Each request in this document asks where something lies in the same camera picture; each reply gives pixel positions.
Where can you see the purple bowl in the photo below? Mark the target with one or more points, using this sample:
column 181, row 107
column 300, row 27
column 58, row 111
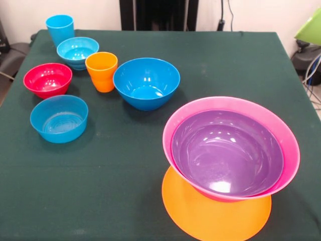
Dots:
column 225, row 150

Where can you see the green bowl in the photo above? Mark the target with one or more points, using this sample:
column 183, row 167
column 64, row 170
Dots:
column 312, row 31

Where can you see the small ribbed cyan bowl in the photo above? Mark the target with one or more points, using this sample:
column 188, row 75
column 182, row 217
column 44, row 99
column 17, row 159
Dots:
column 75, row 50

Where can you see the dark green tablecloth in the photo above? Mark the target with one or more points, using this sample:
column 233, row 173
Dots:
column 100, row 175

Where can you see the translucent blue bowl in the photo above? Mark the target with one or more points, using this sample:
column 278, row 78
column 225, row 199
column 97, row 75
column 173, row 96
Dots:
column 59, row 120

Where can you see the blue cup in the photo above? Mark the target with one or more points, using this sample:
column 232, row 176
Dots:
column 60, row 30

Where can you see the orange cup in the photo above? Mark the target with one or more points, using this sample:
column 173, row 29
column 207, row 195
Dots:
column 101, row 77

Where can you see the large orange bowl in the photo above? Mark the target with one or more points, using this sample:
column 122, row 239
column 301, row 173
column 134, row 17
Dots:
column 215, row 221

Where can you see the large pink bowl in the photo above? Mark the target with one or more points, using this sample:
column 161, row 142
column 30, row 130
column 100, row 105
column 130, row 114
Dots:
column 288, row 140

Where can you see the small crimson bowl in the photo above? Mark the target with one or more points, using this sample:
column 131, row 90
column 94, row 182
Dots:
column 47, row 80

